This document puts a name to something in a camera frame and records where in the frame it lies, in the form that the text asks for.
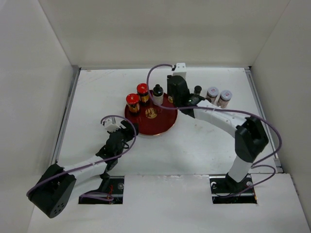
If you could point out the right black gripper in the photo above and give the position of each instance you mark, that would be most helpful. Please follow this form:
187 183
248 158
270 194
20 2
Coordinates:
169 90

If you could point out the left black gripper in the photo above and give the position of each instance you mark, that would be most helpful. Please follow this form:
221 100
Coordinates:
130 130

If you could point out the clear salt grinder black top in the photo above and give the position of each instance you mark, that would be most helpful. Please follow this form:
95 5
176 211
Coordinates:
158 94

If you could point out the black-cap spice bottle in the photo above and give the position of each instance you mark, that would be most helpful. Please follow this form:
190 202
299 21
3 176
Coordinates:
197 90

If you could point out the red-lid dark sauce jar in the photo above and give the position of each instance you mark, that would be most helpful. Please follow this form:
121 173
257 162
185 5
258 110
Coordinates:
143 94

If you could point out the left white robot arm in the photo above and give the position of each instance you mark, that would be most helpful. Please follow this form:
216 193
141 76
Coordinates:
53 190

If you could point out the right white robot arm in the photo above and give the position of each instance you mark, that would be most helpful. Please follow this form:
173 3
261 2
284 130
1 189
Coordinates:
248 131

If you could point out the round red lacquer tray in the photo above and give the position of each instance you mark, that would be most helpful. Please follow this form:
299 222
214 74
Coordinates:
152 119

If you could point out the white-lid spice jar left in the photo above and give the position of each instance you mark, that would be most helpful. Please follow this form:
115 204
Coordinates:
212 94

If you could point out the white-lid spice jar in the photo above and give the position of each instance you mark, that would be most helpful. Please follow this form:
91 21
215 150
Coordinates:
212 94
224 98

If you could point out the white-lid spice jar right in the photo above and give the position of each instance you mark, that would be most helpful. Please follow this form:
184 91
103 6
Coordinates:
224 98

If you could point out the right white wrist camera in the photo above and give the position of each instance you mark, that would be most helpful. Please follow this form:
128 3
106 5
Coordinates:
180 69

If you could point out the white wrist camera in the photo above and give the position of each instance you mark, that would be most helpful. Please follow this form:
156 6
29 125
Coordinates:
110 124
180 69

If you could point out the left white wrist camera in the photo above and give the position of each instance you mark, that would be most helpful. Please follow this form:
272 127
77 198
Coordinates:
110 124

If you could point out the left aluminium table rail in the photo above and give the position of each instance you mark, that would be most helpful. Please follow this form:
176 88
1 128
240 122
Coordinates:
55 154

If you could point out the aluminium table rail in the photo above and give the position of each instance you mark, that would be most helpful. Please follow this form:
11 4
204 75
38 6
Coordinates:
55 154
275 139

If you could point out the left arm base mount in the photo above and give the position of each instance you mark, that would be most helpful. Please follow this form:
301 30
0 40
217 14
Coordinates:
110 191

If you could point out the right aluminium table rail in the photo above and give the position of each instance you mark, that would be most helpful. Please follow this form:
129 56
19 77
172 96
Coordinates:
275 139

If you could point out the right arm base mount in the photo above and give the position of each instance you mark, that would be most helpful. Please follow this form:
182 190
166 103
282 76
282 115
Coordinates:
226 191

